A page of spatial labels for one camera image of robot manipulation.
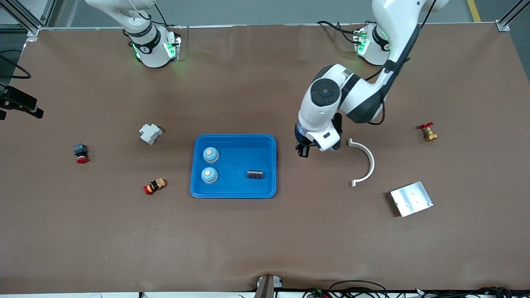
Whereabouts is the blue plastic tray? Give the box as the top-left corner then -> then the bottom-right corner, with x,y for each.
190,134 -> 277,199

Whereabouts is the white circuit breaker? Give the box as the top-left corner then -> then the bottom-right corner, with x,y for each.
139,123 -> 164,145

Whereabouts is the silver metal plate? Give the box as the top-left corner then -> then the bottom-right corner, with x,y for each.
387,181 -> 434,218

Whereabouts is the red emergency stop orange body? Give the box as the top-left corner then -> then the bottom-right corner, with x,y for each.
143,178 -> 167,196

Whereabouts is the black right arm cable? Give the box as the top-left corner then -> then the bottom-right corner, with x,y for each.
0,50 -> 32,80

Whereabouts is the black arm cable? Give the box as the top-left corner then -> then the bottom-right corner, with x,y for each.
0,50 -> 32,80
362,0 -> 437,125

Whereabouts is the aluminium frame profile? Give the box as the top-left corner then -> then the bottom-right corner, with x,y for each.
0,0 -> 56,37
497,0 -> 530,31

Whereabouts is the white curved plastic bracket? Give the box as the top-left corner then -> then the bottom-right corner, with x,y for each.
347,138 -> 376,187

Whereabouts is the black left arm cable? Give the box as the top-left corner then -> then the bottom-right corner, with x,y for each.
362,0 -> 437,125

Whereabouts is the black base cable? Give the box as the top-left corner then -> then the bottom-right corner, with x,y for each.
317,20 -> 357,44
154,2 -> 169,28

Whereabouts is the brass valve red handle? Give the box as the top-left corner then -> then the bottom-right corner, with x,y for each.
419,123 -> 438,142

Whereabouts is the grey metal table bracket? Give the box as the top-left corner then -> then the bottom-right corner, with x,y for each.
253,274 -> 284,298

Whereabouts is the black cable loop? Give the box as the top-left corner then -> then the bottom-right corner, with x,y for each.
304,280 -> 390,298

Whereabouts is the black cable bundle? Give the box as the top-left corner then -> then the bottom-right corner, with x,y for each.
414,286 -> 516,298

